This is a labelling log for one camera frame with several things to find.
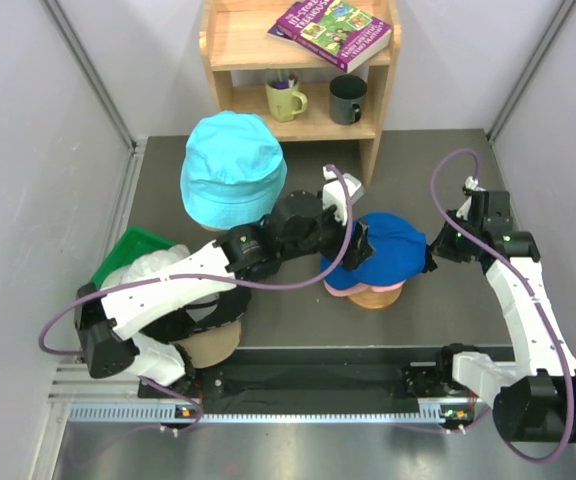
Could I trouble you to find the white hat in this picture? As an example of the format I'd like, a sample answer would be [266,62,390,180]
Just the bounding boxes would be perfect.
[99,244,190,290]

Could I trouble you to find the pink baseball cap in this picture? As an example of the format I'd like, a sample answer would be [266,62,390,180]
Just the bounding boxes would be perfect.
[323,281,404,298]

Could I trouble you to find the purple children's book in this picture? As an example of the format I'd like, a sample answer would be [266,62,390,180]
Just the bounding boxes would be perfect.
[274,0,393,73]

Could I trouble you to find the black cap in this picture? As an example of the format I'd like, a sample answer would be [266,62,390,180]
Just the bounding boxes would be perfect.
[141,286,251,344]

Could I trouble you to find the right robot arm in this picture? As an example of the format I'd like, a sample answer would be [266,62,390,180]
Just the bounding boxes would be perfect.
[431,181,576,443]

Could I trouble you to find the cyan bucket hat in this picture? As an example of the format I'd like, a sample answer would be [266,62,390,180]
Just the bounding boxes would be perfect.
[180,110,287,229]

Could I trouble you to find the tan hat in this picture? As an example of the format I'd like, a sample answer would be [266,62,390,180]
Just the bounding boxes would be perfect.
[175,320,242,369]

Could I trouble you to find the blue baseball cap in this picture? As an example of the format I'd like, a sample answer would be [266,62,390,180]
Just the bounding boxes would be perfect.
[323,212,432,289]

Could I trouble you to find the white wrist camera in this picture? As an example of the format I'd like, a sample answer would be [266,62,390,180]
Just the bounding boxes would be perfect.
[321,165,365,226]
[456,176,485,220]

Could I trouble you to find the cream mannequin head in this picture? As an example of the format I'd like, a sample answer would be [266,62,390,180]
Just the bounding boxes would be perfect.
[199,224,229,233]

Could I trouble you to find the light wooden hat stand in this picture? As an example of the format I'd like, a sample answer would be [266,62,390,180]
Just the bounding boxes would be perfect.
[348,283,403,310]

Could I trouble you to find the yellow-green mug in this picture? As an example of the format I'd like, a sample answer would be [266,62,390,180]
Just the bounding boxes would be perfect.
[266,75,309,122]

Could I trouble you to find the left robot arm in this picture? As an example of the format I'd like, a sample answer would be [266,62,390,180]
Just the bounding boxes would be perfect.
[75,179,371,397]

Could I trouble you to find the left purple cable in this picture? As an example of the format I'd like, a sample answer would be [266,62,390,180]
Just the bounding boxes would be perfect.
[37,164,355,356]

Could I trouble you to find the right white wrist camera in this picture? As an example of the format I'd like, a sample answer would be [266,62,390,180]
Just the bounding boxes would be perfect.
[456,176,485,220]

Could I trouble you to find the green plastic tray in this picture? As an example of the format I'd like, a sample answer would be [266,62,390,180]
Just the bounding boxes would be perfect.
[92,227,174,289]

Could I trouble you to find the pens in mug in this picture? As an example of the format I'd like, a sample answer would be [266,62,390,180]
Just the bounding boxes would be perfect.
[267,70,299,90]

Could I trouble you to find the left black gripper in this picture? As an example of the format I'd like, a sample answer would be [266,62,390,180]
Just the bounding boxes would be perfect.
[280,200,374,271]

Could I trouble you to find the dark green mug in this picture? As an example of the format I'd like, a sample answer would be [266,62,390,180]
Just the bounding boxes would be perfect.
[329,74,367,125]

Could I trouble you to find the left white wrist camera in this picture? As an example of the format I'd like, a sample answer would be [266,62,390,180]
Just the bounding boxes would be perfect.
[321,165,365,226]

